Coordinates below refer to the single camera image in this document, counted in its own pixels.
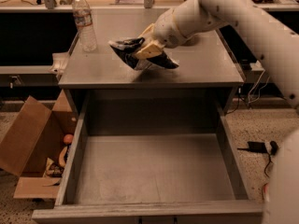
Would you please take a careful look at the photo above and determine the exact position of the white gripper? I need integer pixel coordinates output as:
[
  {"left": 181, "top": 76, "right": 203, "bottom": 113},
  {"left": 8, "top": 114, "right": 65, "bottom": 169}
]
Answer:
[{"left": 134, "top": 7, "right": 188, "bottom": 60}]

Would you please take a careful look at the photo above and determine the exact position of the blue chip bag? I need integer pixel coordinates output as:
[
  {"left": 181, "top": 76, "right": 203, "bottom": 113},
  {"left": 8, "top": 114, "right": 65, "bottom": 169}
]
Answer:
[{"left": 108, "top": 37, "right": 178, "bottom": 70}]

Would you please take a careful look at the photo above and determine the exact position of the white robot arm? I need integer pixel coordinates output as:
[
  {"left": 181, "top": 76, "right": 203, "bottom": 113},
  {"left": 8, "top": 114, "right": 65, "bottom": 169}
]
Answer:
[{"left": 135, "top": 0, "right": 299, "bottom": 224}]

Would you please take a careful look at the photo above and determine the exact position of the open grey top drawer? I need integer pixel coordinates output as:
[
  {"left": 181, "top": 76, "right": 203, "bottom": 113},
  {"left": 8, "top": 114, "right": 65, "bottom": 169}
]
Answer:
[{"left": 33, "top": 91, "right": 263, "bottom": 224}]

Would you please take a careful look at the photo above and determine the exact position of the grey cabinet body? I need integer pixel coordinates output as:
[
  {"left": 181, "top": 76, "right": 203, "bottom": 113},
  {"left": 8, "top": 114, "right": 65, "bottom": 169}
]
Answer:
[{"left": 57, "top": 7, "right": 245, "bottom": 117}]

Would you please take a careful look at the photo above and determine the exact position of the clear plastic water bottle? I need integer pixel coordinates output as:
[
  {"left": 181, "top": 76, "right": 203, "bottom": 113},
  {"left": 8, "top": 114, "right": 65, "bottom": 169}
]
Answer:
[{"left": 72, "top": 0, "right": 97, "bottom": 52}]

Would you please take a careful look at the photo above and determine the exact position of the orange fruit in box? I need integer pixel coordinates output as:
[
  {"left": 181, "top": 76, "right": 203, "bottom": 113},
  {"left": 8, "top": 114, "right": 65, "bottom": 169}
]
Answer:
[{"left": 63, "top": 133, "right": 74, "bottom": 145}]

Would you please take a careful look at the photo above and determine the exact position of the open cardboard box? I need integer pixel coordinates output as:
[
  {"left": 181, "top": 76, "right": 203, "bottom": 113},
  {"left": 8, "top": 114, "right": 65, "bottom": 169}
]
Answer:
[{"left": 0, "top": 91, "right": 78, "bottom": 199}]

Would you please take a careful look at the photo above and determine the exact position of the black power adapter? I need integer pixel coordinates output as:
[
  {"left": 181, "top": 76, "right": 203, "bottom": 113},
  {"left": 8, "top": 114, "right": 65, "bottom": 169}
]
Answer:
[{"left": 238, "top": 141, "right": 267, "bottom": 153}]

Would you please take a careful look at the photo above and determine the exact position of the banana in box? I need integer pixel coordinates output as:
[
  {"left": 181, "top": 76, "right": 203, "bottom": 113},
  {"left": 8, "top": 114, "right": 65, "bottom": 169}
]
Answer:
[{"left": 59, "top": 147, "right": 67, "bottom": 168}]

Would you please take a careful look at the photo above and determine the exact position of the black power strip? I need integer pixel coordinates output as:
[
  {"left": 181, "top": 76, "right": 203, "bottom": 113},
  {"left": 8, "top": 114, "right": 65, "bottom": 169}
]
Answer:
[{"left": 270, "top": 141, "right": 278, "bottom": 155}]

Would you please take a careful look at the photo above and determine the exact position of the orange white sneaker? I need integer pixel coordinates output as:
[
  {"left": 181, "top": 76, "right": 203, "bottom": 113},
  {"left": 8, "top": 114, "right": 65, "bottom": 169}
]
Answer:
[{"left": 262, "top": 183, "right": 269, "bottom": 202}]

